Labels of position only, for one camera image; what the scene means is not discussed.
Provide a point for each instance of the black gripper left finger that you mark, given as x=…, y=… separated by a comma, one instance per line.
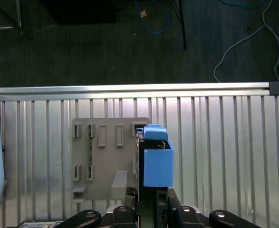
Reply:
x=125, y=218

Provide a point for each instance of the table corner cap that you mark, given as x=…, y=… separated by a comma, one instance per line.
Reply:
x=276, y=88

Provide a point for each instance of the grey parts rack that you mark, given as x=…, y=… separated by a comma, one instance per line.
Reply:
x=103, y=161

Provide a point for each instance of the hard disk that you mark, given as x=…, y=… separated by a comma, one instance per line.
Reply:
x=158, y=166

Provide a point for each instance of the thin black pole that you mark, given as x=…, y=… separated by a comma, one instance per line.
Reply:
x=183, y=28

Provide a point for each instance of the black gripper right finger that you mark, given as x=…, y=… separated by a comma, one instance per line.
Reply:
x=186, y=218

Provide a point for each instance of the metal desk leg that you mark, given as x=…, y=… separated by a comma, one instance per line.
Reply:
x=19, y=14

